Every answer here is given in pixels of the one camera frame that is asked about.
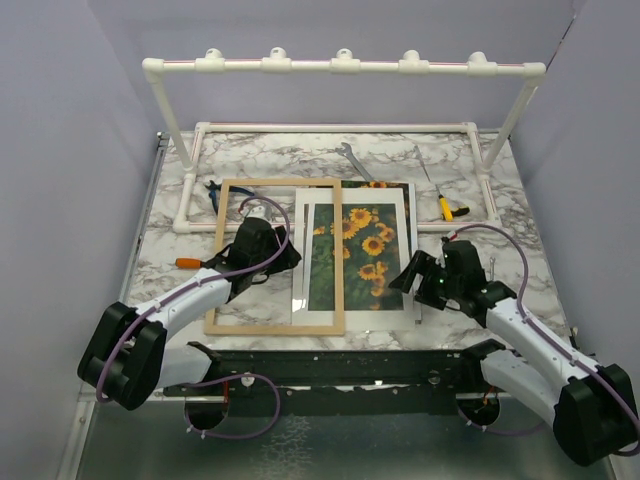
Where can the sunflower photo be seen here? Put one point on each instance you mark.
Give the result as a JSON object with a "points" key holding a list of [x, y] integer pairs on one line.
{"points": [[371, 258]]}

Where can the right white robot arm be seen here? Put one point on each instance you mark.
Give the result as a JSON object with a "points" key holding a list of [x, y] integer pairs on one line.
{"points": [[589, 407]]}

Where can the white PVC pipe rack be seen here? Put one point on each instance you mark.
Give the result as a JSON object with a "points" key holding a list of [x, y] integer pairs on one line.
{"points": [[343, 63]]}

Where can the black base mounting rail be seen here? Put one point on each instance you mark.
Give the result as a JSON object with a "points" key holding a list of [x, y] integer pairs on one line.
{"points": [[332, 383]]}

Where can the white photo mat board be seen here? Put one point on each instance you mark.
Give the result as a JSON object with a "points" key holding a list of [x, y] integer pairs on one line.
{"points": [[405, 280]]}

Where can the clear glass pane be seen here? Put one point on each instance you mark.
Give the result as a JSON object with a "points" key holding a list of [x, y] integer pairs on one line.
{"points": [[300, 270]]}

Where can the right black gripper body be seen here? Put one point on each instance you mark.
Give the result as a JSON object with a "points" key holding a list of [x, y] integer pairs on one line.
{"points": [[455, 286]]}

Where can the small silver wrench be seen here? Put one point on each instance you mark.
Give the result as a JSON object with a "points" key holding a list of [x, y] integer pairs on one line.
{"points": [[492, 266]]}

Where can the black yellow screwdriver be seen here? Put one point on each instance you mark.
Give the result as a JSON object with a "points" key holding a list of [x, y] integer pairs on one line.
{"points": [[460, 212]]}

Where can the orange handled screwdriver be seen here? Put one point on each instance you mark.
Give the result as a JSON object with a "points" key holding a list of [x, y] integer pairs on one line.
{"points": [[188, 263]]}

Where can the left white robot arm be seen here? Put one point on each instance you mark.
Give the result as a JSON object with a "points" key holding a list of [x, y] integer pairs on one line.
{"points": [[127, 357]]}

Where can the wooden picture frame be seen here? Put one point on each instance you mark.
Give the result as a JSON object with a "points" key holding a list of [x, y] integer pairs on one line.
{"points": [[337, 328]]}

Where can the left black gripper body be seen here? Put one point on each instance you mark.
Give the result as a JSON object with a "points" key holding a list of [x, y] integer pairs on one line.
{"points": [[282, 262]]}

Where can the small yellow screwdriver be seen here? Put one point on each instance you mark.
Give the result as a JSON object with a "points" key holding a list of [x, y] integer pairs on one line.
{"points": [[444, 205]]}

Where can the large grey wrench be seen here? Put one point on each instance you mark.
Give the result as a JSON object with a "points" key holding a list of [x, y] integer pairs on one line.
{"points": [[346, 151]]}

